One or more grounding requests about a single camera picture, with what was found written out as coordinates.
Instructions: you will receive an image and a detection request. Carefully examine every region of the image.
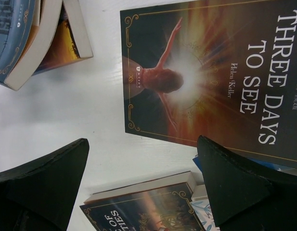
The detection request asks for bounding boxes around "Little Women floral book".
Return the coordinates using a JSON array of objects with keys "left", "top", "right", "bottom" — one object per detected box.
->
[{"left": 191, "top": 184, "right": 219, "bottom": 231}]

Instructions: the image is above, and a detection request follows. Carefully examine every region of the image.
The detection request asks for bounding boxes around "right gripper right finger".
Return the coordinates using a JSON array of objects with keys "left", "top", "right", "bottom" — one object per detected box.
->
[{"left": 197, "top": 136, "right": 297, "bottom": 228}]

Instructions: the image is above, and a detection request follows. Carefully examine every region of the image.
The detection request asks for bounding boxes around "A Tale of Two Cities book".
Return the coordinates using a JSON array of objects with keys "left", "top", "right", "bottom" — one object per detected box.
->
[{"left": 80, "top": 171, "right": 204, "bottom": 231}]

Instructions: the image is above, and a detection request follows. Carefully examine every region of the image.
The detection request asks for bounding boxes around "Nineteen Eighty-Four blue book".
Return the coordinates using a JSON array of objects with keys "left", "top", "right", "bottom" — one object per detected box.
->
[{"left": 0, "top": 0, "right": 63, "bottom": 90}]

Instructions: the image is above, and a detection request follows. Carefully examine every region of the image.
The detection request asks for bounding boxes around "Jane Eyre blue book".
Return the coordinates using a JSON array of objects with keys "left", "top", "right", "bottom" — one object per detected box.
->
[{"left": 34, "top": 0, "right": 93, "bottom": 75}]

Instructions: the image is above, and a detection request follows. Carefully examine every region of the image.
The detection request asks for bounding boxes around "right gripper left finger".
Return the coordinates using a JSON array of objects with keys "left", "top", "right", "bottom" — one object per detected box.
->
[{"left": 0, "top": 138, "right": 90, "bottom": 231}]

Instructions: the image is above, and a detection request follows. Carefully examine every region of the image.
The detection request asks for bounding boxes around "Three Days to See book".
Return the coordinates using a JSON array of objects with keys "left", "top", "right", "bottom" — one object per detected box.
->
[{"left": 120, "top": 0, "right": 297, "bottom": 168}]

